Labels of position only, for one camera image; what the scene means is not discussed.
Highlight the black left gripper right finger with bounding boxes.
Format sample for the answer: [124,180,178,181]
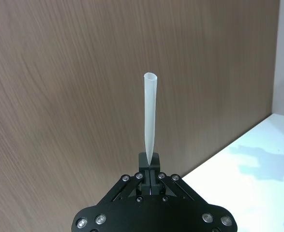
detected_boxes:
[150,153,207,206]

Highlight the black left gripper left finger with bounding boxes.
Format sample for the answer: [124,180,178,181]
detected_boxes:
[97,153,151,207]

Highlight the translucent white plastic tube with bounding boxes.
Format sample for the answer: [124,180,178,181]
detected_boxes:
[142,72,159,167]

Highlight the brown wood-grain panel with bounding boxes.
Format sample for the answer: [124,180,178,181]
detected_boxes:
[0,0,281,232]

